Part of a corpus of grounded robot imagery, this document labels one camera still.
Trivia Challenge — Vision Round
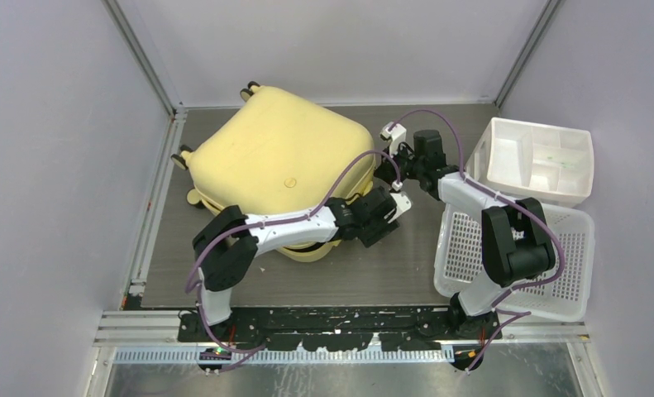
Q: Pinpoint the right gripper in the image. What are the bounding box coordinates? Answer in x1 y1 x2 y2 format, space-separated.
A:
376 141 426 186

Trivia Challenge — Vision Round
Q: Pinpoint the yellow hard-shell suitcase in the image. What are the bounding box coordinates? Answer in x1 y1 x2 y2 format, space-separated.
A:
170 81 377 264

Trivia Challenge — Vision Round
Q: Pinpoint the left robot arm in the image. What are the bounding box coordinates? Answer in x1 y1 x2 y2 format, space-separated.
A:
188 187 412 342

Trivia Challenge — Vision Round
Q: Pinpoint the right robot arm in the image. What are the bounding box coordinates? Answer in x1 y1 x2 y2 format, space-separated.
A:
375 122 566 339

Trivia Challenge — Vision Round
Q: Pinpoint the white perforated plastic basket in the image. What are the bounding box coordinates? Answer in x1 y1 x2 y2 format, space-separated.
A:
433 203 596 323

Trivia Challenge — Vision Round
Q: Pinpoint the white divided organizer tray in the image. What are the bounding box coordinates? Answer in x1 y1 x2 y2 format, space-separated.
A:
465 117 594 208

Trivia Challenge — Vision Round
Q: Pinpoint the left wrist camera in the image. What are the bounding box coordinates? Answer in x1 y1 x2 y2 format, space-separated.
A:
388 181 412 223

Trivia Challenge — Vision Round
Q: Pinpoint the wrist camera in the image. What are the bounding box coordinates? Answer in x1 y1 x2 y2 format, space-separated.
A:
388 181 412 223
380 122 407 157

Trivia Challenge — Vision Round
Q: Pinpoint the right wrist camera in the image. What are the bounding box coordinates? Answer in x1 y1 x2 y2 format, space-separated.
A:
380 122 407 157

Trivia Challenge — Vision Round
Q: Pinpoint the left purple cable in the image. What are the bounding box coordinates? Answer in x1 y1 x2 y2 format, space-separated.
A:
184 149 404 375

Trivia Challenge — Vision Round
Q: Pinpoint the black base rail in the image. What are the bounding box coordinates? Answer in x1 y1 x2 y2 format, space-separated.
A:
178 305 499 352

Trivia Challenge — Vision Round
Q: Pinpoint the slotted metal cable duct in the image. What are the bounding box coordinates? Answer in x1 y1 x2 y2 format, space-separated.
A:
112 345 454 365

